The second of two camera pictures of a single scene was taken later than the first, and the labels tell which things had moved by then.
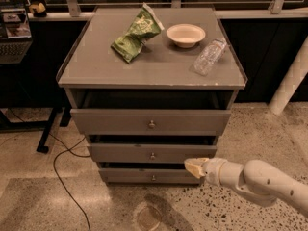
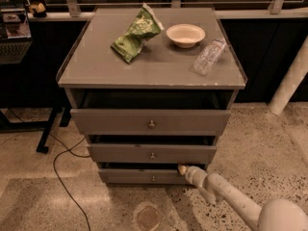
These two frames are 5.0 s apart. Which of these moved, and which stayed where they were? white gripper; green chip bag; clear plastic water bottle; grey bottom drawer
Moved: white gripper
Stayed: green chip bag; clear plastic water bottle; grey bottom drawer
